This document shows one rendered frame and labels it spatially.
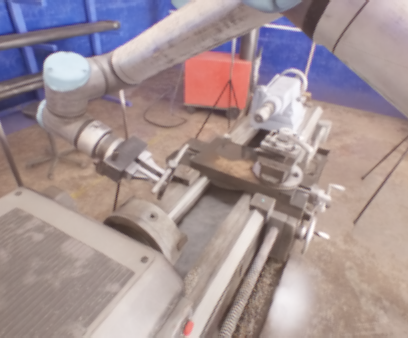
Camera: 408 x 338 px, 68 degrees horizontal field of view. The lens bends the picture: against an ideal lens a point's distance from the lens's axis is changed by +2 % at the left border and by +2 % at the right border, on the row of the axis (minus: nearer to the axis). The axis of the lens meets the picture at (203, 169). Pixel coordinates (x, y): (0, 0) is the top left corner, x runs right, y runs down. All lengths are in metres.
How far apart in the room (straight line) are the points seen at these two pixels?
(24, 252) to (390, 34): 0.65
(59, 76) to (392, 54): 0.60
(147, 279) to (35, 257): 0.22
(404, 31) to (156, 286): 0.52
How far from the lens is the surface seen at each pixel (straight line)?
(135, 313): 0.58
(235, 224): 1.40
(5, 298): 0.64
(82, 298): 0.59
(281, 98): 1.96
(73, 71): 0.72
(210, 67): 4.08
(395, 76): 0.28
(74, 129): 0.79
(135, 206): 0.91
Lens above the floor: 1.82
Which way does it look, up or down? 35 degrees down
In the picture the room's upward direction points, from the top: 4 degrees clockwise
